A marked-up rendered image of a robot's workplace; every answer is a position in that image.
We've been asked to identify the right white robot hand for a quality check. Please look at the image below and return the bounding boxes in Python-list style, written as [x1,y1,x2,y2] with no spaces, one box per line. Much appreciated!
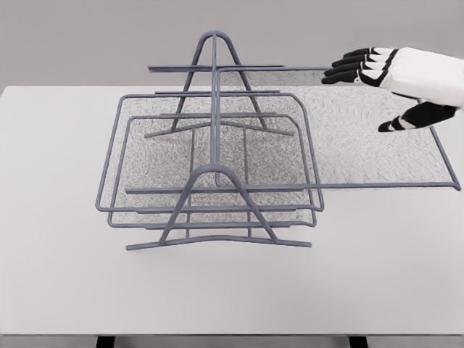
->
[321,46,464,133]

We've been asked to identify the grey wire rack frame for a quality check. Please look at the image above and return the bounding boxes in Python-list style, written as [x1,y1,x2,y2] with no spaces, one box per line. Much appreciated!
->
[125,30,313,252]

